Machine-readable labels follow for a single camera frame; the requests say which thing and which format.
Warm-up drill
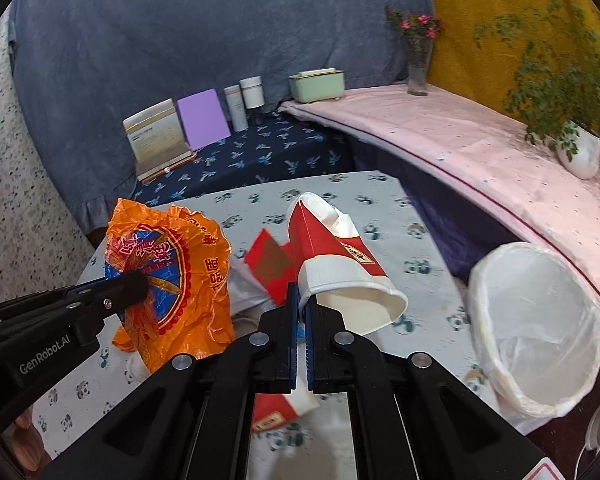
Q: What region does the orange plastic snack bag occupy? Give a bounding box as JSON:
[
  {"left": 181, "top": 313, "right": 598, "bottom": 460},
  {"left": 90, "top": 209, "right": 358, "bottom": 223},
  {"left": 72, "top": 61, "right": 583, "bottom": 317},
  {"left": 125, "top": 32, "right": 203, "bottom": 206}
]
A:
[{"left": 105, "top": 198, "right": 235, "bottom": 373}]

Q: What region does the red white paper cup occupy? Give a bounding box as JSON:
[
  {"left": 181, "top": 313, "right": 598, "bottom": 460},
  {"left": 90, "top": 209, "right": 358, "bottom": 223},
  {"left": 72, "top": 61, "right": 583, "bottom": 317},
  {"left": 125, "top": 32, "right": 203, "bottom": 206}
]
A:
[{"left": 287, "top": 192, "right": 408, "bottom": 335}]

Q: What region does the white tissue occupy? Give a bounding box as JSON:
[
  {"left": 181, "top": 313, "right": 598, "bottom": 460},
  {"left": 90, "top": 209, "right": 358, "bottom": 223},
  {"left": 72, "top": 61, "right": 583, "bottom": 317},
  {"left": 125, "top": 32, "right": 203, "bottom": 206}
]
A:
[{"left": 227, "top": 255, "right": 276, "bottom": 318}]

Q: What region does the white lined trash bin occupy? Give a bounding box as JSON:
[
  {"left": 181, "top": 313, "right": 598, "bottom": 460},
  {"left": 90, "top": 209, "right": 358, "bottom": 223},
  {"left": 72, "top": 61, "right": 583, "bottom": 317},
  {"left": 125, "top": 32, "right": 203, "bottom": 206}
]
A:
[{"left": 467, "top": 242, "right": 600, "bottom": 434}]

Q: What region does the person's left hand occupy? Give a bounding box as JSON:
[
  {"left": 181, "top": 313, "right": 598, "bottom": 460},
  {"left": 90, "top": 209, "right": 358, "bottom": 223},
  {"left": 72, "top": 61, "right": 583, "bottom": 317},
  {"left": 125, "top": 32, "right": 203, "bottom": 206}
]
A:
[{"left": 12, "top": 408, "right": 52, "bottom": 479}]

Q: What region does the red gold envelope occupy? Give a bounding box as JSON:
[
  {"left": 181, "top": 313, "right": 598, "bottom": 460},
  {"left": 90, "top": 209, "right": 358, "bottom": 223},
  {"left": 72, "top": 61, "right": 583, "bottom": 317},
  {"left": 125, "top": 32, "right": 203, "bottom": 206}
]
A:
[{"left": 244, "top": 230, "right": 296, "bottom": 306}]

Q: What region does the gold desk calendar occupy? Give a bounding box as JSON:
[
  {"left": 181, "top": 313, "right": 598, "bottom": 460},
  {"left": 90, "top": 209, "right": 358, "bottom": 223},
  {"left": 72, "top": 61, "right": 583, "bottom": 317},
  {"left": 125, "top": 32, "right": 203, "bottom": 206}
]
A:
[{"left": 122, "top": 99, "right": 196, "bottom": 183}]

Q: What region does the purple notebook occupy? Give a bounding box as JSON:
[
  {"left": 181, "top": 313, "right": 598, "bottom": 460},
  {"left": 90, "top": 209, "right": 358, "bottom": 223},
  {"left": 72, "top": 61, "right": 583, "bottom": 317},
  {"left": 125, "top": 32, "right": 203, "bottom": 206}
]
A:
[{"left": 176, "top": 89, "right": 230, "bottom": 151}]

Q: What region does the tall white bottle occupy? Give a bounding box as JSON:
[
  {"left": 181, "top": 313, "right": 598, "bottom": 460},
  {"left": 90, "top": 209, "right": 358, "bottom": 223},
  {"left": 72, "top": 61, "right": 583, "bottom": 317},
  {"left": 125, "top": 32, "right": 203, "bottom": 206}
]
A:
[{"left": 224, "top": 84, "right": 249, "bottom": 132}]

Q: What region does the navy floral cloth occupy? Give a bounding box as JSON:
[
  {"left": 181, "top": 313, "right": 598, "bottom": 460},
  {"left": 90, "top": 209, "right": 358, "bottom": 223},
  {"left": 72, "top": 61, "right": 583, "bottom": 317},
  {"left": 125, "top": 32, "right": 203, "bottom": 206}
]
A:
[{"left": 131, "top": 114, "right": 355, "bottom": 206}]

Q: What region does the blue grey draped cloth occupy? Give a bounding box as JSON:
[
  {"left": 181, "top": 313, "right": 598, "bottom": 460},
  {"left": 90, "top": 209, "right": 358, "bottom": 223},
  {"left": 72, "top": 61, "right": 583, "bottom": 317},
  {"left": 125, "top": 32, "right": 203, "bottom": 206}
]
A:
[{"left": 8, "top": 0, "right": 434, "bottom": 232}]

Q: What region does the white jar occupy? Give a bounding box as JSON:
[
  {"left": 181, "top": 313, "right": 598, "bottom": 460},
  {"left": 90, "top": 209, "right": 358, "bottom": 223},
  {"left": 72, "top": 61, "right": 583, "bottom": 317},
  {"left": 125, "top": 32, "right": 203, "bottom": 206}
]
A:
[{"left": 239, "top": 76, "right": 265, "bottom": 110}]

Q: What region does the pink shelf cloth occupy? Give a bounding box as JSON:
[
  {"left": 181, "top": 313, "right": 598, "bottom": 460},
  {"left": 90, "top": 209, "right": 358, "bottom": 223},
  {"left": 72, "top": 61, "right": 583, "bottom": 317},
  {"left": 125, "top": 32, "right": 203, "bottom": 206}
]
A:
[{"left": 279, "top": 84, "right": 600, "bottom": 304}]

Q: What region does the mint green tissue box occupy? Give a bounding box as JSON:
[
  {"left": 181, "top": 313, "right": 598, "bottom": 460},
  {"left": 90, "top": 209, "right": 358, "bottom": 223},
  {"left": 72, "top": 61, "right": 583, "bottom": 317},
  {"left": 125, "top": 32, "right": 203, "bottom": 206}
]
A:
[{"left": 288, "top": 67, "right": 346, "bottom": 104}]

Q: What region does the green plant white pot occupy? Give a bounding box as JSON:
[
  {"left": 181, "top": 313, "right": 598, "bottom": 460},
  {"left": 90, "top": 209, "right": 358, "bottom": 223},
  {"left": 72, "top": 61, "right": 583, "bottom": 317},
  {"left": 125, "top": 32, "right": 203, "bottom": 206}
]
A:
[{"left": 474, "top": 0, "right": 600, "bottom": 180}]

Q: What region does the glass vase with flowers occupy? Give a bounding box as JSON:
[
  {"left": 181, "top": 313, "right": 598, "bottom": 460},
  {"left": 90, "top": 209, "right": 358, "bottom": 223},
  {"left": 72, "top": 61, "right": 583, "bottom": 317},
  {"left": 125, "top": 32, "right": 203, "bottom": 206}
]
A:
[{"left": 384, "top": 6, "right": 443, "bottom": 96}]

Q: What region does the yellow draped cloth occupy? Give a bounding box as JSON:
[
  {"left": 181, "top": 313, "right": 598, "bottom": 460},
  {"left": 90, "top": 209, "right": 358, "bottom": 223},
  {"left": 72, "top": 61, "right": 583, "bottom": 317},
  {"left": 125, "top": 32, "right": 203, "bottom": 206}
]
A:
[{"left": 429, "top": 0, "right": 600, "bottom": 142}]

